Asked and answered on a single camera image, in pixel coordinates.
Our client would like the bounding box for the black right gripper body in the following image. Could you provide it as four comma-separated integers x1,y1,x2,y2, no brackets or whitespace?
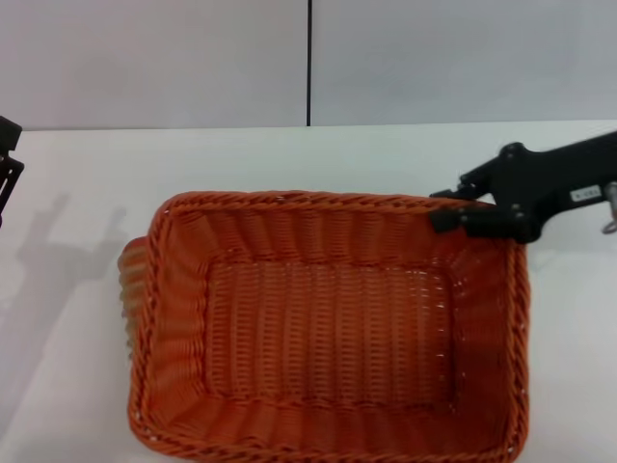
459,127,617,243

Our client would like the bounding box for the orange woven plastic basket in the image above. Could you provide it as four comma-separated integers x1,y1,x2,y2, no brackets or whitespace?
125,189,531,463

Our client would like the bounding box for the orange white striped bread roll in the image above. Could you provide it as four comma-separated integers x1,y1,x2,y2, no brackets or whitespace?
118,235,156,362

